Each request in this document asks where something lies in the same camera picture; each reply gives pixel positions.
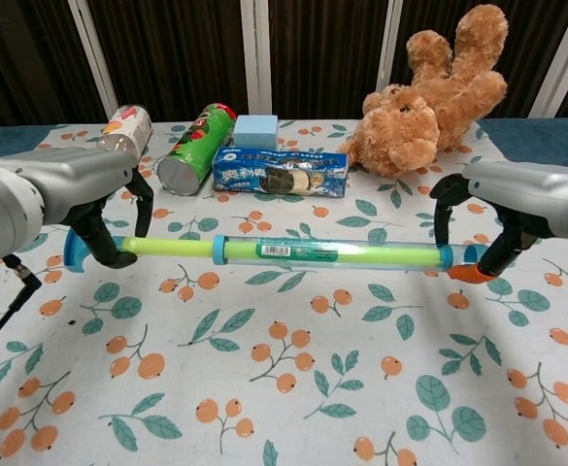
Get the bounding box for green chips can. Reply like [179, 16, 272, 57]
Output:
[156, 101, 238, 196]

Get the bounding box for black arm cable with plug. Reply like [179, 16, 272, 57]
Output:
[0, 254, 42, 360]

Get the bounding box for light blue foam block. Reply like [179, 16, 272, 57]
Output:
[232, 115, 280, 150]

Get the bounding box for blue cookie package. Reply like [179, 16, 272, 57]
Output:
[212, 146, 351, 199]

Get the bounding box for floral print tablecloth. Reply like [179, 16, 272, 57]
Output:
[0, 118, 568, 466]

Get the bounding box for brown teddy bear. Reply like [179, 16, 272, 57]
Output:
[339, 3, 509, 179]

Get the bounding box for clear plastic bottle colourful label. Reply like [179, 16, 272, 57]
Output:
[96, 103, 154, 164]

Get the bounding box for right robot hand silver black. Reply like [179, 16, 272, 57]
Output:
[429, 160, 568, 285]

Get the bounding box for green blue water squirter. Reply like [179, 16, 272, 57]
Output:
[63, 227, 496, 273]

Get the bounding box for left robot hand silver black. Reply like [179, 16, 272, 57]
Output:
[0, 148, 154, 269]

